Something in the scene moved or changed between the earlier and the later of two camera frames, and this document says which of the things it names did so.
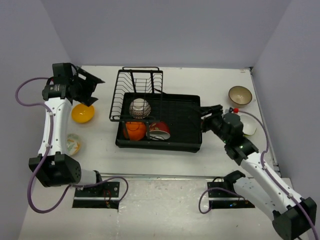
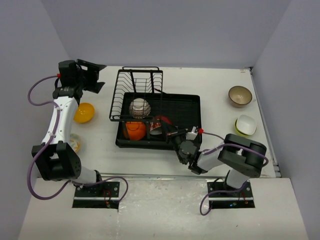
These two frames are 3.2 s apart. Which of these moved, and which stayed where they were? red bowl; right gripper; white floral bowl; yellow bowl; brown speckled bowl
Moved: red bowl; right gripper
Stayed: brown speckled bowl; white floral bowl; yellow bowl
